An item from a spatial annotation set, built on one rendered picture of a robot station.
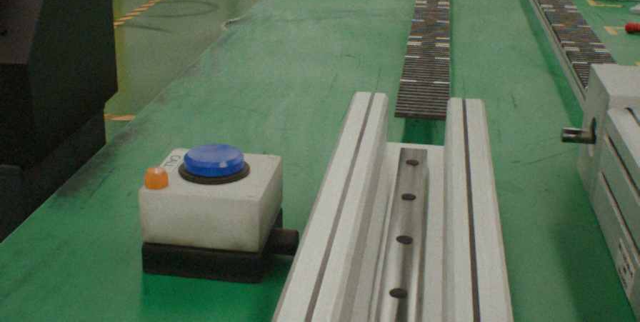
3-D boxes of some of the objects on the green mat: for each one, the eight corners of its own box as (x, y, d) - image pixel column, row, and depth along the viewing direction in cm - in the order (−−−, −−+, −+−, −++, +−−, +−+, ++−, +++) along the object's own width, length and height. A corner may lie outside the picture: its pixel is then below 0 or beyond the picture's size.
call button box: (177, 220, 62) (174, 142, 60) (306, 232, 61) (307, 151, 58) (141, 273, 55) (136, 185, 52) (286, 288, 53) (287, 198, 51)
